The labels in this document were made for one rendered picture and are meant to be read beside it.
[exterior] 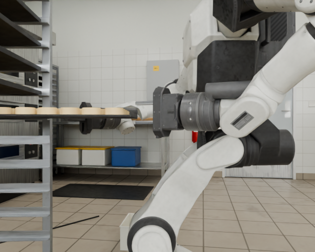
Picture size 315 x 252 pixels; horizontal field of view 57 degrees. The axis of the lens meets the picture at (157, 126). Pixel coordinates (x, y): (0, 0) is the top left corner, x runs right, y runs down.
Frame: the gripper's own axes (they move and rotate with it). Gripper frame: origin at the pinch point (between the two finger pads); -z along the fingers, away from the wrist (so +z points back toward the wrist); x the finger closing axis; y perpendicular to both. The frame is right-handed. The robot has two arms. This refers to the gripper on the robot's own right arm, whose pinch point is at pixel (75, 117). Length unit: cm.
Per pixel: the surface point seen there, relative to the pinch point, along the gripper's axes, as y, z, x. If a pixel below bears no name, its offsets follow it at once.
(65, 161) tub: -299, 162, -60
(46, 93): -7.9, -7.8, 9.1
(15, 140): -16.0, -15.9, -8.6
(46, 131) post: -8.1, -7.6, -5.4
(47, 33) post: -8.0, -7.4, 31.8
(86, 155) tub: -273, 180, -50
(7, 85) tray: 10.0, -28.0, 8.7
